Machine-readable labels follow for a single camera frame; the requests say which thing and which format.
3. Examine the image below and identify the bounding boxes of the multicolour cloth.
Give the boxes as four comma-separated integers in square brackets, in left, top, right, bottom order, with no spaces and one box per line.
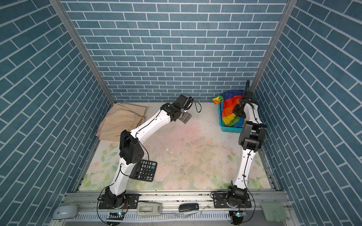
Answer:
[213,90,244,126]

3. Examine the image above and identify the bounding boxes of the beige shorts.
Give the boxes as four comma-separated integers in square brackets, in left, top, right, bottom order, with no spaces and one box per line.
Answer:
[99,103,146,142]

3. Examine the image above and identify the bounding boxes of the pink shorts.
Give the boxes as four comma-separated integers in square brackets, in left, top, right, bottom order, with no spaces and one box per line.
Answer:
[96,120,104,137]

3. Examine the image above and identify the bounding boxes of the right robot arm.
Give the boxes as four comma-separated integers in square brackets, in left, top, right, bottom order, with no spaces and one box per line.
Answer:
[226,98,267,205]

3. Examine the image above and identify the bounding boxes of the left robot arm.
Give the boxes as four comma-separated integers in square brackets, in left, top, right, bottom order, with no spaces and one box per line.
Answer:
[98,95,193,209]

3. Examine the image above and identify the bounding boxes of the teal plastic basket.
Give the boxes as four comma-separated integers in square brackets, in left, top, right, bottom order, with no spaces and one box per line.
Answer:
[218,103,245,133]

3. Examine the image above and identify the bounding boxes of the black desk calculator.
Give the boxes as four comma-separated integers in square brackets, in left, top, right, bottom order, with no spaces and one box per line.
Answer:
[130,160,157,182]

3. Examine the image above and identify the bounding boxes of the black car key fob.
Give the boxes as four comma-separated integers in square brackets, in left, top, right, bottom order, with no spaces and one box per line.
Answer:
[179,203,199,213]

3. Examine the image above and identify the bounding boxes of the beige plastic holder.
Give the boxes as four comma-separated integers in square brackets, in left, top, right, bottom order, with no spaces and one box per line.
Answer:
[137,202,163,218]

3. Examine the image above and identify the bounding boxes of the right circuit board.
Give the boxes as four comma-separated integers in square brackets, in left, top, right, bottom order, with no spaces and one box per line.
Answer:
[229,211,246,218]

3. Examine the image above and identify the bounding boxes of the circuit board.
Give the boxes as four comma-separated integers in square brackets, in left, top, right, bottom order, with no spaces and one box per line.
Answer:
[229,211,246,218]
[107,212,124,221]

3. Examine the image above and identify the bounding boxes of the green leather wallet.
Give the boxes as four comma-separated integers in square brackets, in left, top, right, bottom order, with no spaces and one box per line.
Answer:
[261,202,287,222]

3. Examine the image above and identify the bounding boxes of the left circuit board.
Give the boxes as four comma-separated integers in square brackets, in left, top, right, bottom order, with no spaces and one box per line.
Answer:
[107,212,124,221]

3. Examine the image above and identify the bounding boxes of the grey computer mouse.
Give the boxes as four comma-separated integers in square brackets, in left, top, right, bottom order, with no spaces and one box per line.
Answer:
[52,204,81,220]

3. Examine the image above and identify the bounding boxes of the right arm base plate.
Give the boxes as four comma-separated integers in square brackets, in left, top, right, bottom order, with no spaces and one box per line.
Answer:
[210,192,252,209]

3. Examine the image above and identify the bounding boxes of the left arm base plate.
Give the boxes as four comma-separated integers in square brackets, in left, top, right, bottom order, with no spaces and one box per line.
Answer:
[98,194,140,209]

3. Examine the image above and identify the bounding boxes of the white slotted cable duct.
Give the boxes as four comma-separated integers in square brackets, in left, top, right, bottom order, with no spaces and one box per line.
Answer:
[72,211,231,223]

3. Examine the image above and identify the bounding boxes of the aluminium front rail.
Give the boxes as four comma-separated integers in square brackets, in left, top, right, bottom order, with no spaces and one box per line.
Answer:
[61,189,291,211]

